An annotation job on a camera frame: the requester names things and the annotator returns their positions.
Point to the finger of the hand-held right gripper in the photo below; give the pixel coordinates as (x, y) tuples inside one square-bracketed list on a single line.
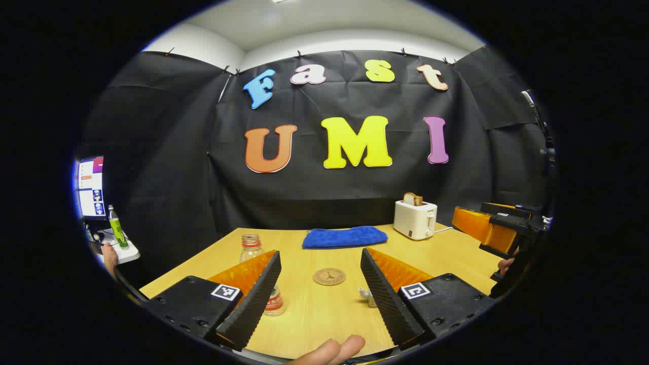
[(471, 223)]

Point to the black backdrop cloth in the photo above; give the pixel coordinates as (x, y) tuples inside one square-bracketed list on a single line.
[(314, 192)]

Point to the computer monitor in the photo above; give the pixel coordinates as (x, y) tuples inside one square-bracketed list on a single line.
[(91, 187)]

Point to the white floral teacup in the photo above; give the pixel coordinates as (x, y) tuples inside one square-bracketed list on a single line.
[(366, 295)]

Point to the blue folded towel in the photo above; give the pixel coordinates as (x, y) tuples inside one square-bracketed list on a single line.
[(345, 236)]

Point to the round cork coaster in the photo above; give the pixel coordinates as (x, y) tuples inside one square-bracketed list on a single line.
[(329, 276)]

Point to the white toaster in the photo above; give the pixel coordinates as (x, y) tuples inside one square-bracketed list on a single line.
[(413, 220)]

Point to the white side table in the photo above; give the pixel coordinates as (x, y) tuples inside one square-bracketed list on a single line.
[(127, 252)]

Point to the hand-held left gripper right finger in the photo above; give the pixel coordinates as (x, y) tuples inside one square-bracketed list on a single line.
[(385, 304)]

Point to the green bottle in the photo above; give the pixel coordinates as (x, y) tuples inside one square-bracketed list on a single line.
[(117, 228)]

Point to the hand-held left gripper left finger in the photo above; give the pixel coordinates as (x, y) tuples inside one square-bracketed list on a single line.
[(253, 304)]

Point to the clear plastic water bottle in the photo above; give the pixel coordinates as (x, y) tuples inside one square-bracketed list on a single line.
[(251, 249)]

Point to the toast slice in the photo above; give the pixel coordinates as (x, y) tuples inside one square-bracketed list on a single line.
[(412, 198)]

